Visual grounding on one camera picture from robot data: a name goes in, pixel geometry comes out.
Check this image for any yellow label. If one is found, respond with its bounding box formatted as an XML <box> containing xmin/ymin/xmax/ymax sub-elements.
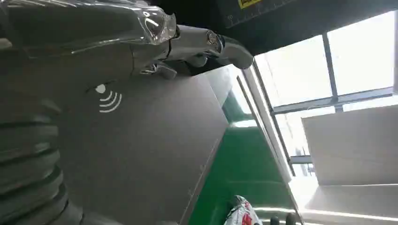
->
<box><xmin>237</xmin><ymin>0</ymin><xmax>262</xmax><ymax>9</ymax></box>

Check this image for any grey window frame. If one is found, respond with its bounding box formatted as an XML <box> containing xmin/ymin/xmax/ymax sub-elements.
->
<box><xmin>236</xmin><ymin>11</ymin><xmax>398</xmax><ymax>178</ymax></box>

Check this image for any pale partition panel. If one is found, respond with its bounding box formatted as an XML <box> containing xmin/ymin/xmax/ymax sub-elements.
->
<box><xmin>301</xmin><ymin>105</ymin><xmax>398</xmax><ymax>187</ymax></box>

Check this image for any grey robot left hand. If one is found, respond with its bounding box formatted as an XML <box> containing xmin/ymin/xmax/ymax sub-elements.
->
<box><xmin>0</xmin><ymin>0</ymin><xmax>254</xmax><ymax>225</ymax></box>

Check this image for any white parcel bag red print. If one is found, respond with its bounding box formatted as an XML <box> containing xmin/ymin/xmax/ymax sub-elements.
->
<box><xmin>223</xmin><ymin>195</ymin><xmax>264</xmax><ymax>225</ymax></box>

